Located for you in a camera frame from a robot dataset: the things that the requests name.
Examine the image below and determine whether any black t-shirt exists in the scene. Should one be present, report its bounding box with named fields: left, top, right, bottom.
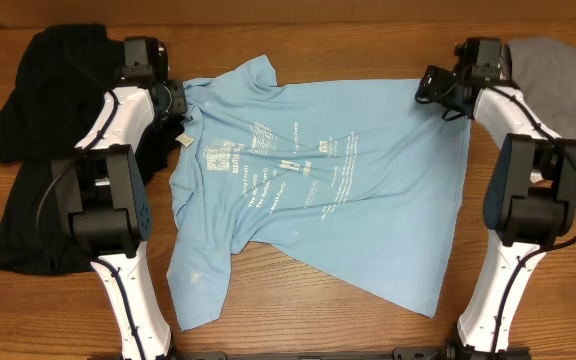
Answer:
left=0, top=24, right=183, bottom=276

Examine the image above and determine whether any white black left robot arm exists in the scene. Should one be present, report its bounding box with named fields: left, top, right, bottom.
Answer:
left=48, top=80, right=186, bottom=359

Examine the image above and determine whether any grey folded garment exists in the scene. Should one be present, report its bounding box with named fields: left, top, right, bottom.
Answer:
left=502, top=37, right=576, bottom=139

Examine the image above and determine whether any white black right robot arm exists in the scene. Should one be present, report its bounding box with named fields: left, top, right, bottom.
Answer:
left=415, top=65, right=576, bottom=359

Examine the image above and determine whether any light blue printed t-shirt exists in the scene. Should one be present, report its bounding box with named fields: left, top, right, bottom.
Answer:
left=167, top=56, right=471, bottom=330

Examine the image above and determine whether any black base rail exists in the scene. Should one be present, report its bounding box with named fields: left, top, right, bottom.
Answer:
left=87, top=342, right=532, bottom=360

